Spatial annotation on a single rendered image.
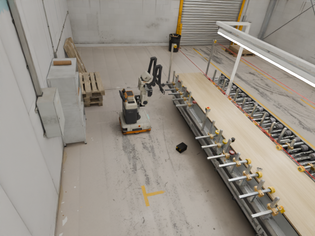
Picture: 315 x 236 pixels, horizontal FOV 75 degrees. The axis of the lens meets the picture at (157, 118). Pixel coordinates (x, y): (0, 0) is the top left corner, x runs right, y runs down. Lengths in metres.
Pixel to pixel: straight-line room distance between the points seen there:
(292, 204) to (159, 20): 8.99
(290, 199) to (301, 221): 0.28
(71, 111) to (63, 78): 0.66
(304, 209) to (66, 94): 3.90
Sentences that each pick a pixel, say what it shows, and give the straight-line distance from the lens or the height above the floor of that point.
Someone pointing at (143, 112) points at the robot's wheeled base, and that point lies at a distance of 5.02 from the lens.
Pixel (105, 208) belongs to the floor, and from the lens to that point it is 3.69.
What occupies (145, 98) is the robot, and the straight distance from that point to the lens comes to 4.51.
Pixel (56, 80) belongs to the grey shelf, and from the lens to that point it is 3.87.
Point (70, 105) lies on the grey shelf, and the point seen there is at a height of 1.01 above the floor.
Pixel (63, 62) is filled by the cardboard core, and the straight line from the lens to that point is 4.29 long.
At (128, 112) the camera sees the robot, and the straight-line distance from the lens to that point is 4.43.
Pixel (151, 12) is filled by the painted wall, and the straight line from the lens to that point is 10.30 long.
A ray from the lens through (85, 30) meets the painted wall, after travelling 10.12.
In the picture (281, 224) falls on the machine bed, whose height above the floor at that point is 0.67.
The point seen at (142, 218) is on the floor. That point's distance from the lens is 3.58.
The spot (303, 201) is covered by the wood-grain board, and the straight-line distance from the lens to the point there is 3.40.
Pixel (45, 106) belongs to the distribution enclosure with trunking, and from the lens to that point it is 3.07.
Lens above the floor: 3.18
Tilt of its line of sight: 36 degrees down
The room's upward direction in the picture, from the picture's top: 5 degrees clockwise
